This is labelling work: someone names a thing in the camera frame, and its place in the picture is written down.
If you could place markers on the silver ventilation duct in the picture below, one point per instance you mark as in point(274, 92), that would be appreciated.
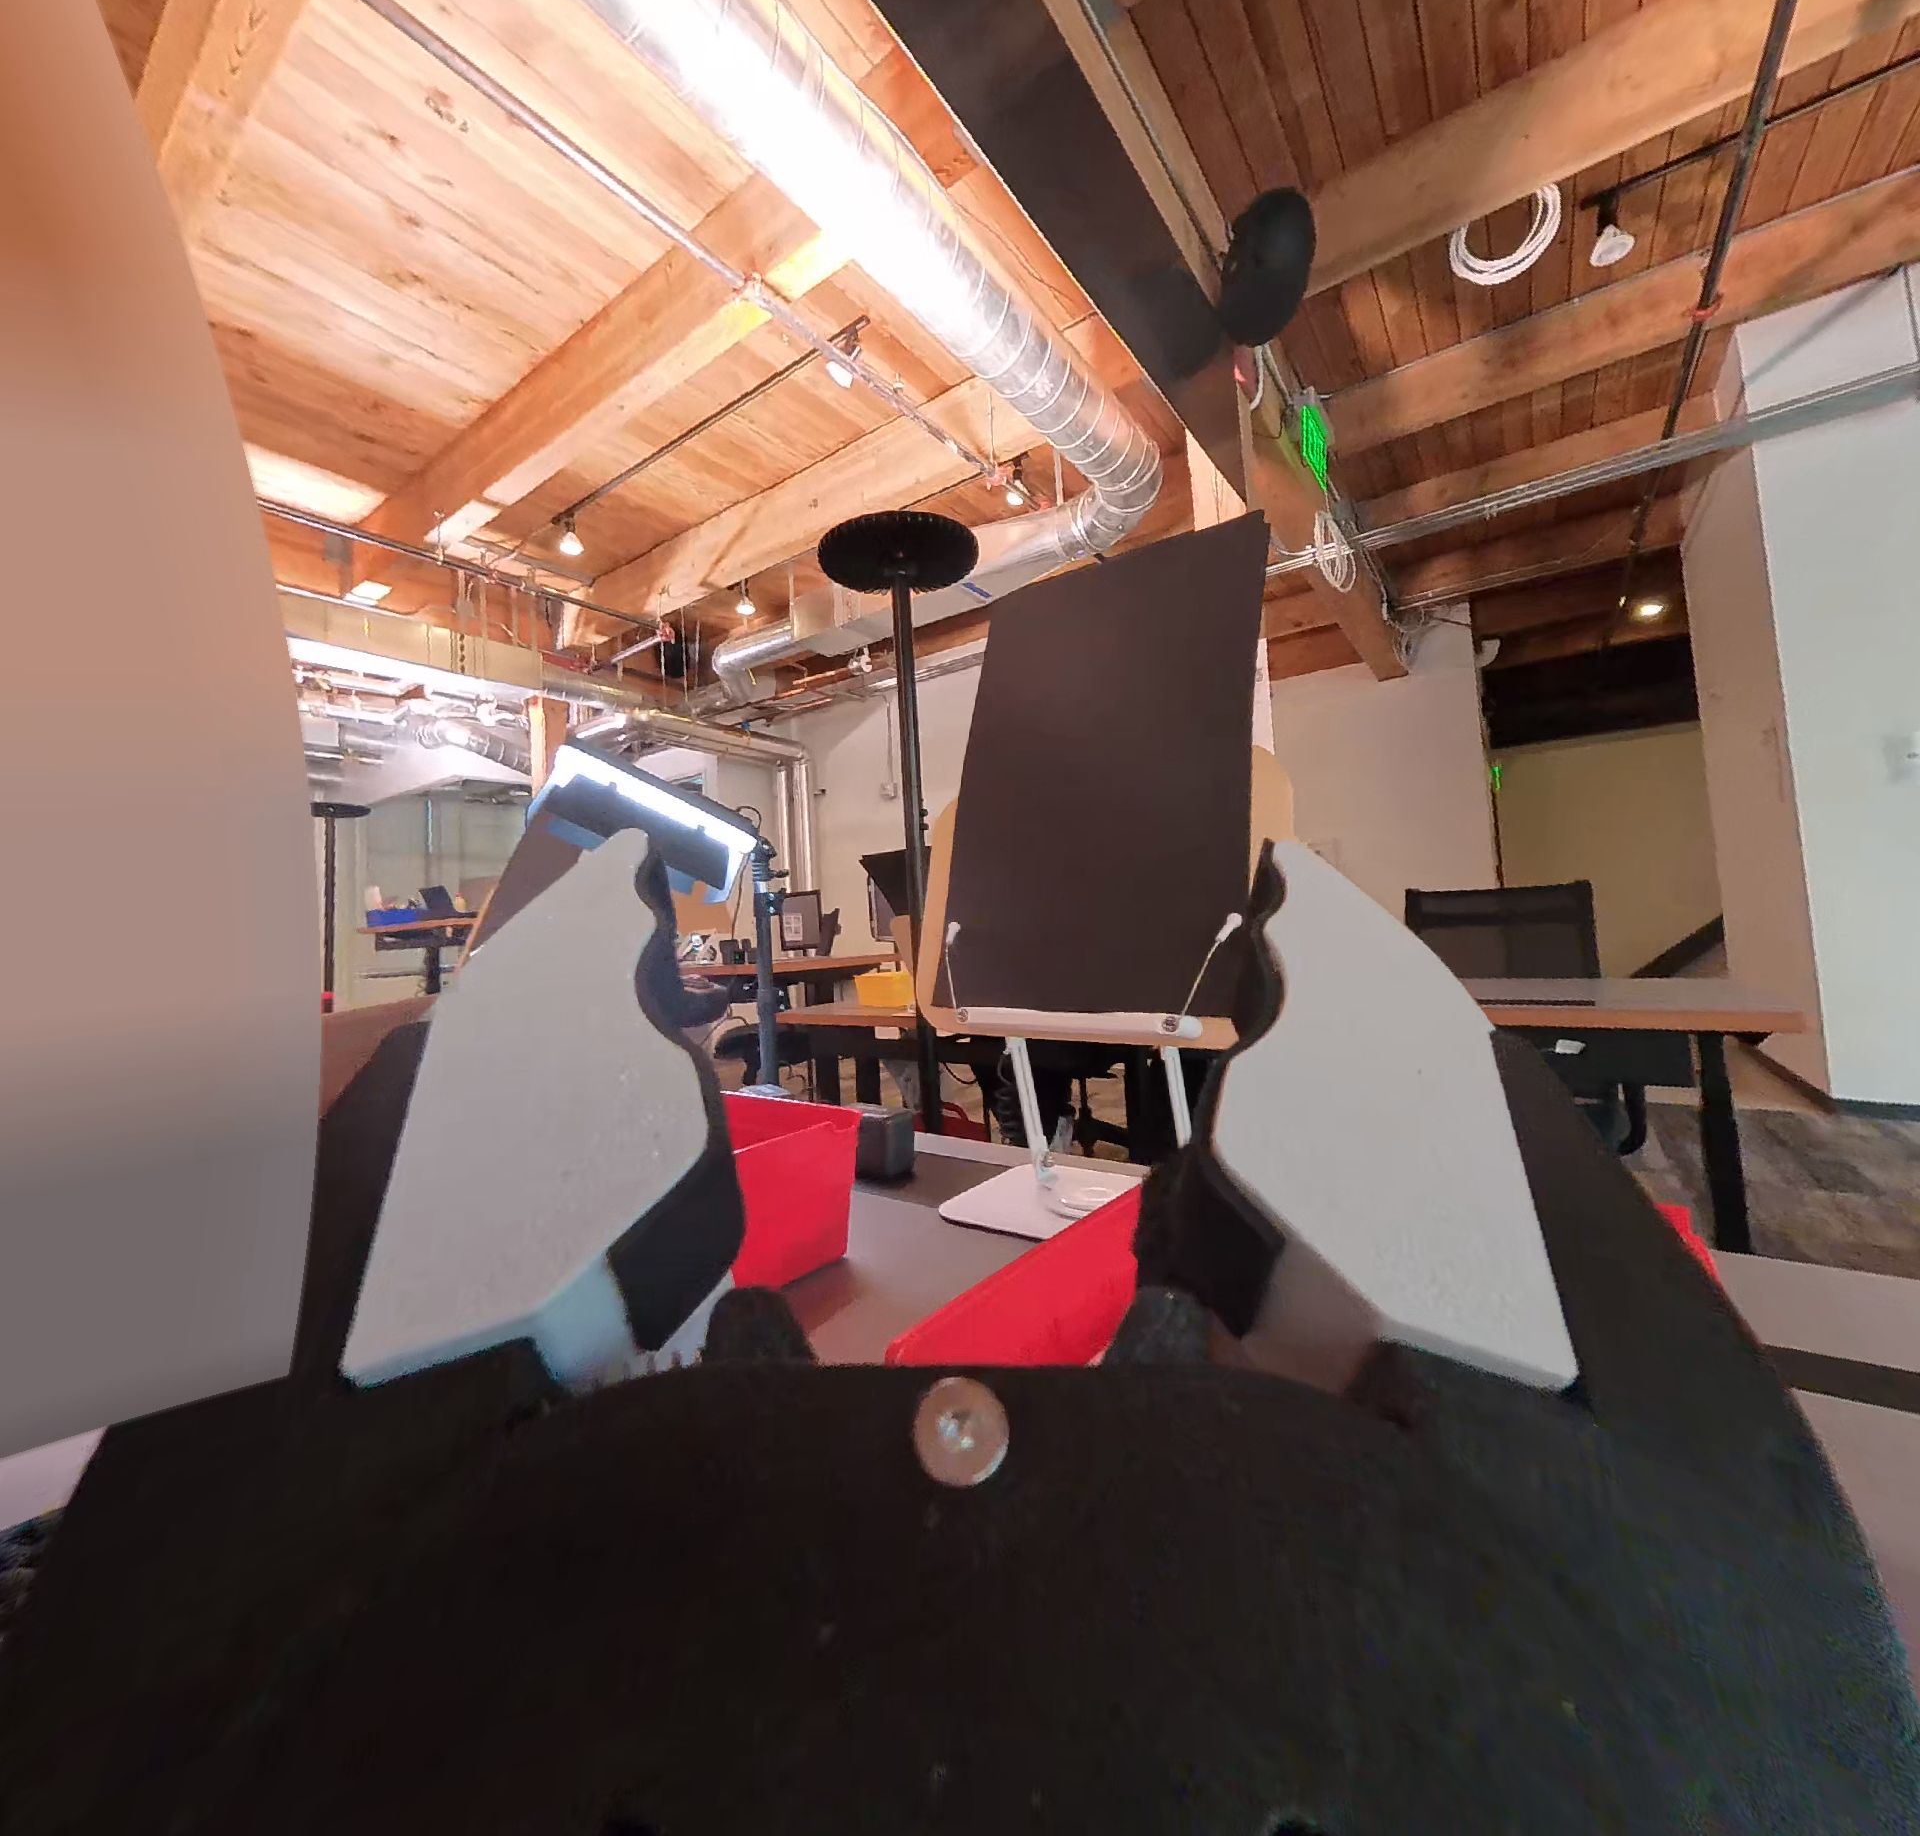
point(902, 216)

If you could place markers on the black floor lamp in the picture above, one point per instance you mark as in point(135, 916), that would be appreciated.
point(897, 552)

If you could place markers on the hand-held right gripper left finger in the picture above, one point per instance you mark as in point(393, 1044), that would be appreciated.
point(525, 1132)

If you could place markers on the small dark grey box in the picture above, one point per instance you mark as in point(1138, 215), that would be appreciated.
point(887, 1146)

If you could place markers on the black mesh office chair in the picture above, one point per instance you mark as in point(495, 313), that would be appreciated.
point(1500, 927)

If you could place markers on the yellow plastic bin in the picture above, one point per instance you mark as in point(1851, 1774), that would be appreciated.
point(883, 990)

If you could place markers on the white ceiling spot lamp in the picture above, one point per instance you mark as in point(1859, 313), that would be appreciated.
point(1612, 242)

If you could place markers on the black flat board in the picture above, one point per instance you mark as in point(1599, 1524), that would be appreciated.
point(1112, 756)

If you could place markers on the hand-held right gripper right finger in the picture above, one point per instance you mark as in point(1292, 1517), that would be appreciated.
point(1397, 1132)

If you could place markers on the green exit sign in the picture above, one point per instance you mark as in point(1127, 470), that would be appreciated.
point(1315, 438)

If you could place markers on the bright light panel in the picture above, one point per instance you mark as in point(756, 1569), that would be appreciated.
point(647, 807)

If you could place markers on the black round ceiling speaker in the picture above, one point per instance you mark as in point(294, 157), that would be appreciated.
point(1267, 261)

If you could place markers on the wooden office desk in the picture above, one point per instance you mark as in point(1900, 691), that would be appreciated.
point(1637, 1006)

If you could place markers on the wooden book stand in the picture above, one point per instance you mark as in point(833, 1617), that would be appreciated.
point(1012, 1201)

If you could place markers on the black light stand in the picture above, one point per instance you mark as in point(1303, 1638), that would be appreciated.
point(768, 966)

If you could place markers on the black computer monitor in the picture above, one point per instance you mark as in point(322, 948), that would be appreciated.
point(806, 917)

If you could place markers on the red plastic bin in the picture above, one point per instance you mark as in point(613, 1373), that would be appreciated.
point(1035, 1296)
point(787, 1191)

